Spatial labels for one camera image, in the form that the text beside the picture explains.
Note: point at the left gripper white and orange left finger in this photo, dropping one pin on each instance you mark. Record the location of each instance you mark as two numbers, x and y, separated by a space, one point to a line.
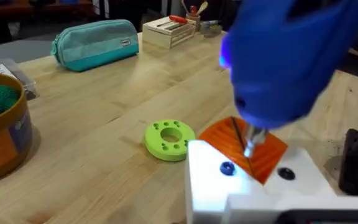
208 180

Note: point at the small clear container with pen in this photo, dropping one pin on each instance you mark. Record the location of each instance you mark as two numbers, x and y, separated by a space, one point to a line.
210 28

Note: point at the left gripper white and orange right finger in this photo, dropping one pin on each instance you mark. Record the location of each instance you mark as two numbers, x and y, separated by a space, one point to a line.
303 180

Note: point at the blue electric screwdriver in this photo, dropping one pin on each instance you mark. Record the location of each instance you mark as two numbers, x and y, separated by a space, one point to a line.
284 62

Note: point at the clear plastic box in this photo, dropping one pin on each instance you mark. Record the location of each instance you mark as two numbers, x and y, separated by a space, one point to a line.
17 76

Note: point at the wooden crate with tools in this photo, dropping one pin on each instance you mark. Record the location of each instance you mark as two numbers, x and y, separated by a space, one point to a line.
168 31

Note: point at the teal zip bag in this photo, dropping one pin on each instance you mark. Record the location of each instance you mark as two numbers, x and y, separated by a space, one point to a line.
95 43

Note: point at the green disc with holes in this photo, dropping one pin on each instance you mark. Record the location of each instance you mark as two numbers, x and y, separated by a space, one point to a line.
169 140

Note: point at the wooden cup with utensils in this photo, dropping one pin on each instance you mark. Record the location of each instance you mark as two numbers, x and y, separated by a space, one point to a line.
194 14

